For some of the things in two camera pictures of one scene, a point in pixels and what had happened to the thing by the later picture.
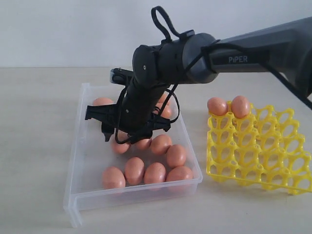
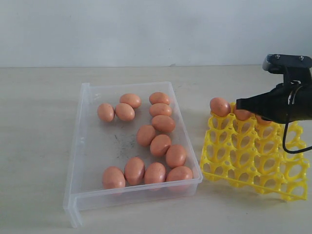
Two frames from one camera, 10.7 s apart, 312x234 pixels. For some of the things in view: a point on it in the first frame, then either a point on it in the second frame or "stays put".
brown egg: (179, 173) stays put
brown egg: (120, 148) → (145, 135)
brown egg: (217, 106) stays put
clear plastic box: (103, 174) stays put
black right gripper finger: (107, 133) → (266, 105)
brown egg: (160, 144) stays put
